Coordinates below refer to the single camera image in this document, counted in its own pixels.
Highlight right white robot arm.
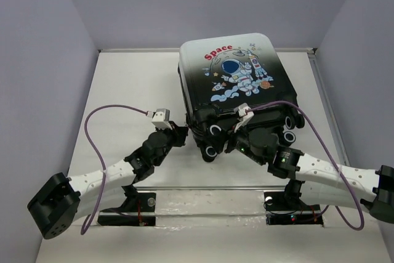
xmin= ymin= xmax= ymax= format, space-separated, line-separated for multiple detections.
xmin=226 ymin=128 xmax=393 ymax=224

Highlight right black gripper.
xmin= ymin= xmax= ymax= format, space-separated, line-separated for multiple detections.
xmin=206 ymin=118 xmax=266 ymax=165

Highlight wrist white camera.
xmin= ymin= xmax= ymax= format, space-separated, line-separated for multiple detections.
xmin=151 ymin=108 xmax=172 ymax=130
xmin=233 ymin=103 xmax=254 ymax=132

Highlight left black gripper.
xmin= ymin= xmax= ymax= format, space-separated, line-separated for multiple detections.
xmin=153 ymin=120 xmax=186 ymax=166

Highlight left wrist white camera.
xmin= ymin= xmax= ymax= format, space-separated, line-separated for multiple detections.
xmin=151 ymin=108 xmax=172 ymax=130

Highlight black suitcase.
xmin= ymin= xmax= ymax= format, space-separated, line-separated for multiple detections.
xmin=178 ymin=33 xmax=305 ymax=162

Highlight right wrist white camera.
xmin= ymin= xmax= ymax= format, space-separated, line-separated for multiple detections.
xmin=233 ymin=103 xmax=254 ymax=132

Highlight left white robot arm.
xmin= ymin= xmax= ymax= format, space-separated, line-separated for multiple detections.
xmin=27 ymin=122 xmax=188 ymax=240

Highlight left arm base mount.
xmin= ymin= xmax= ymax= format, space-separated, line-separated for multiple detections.
xmin=97 ymin=185 xmax=156 ymax=227

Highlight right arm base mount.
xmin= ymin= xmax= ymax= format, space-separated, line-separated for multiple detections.
xmin=263 ymin=180 xmax=324 ymax=226

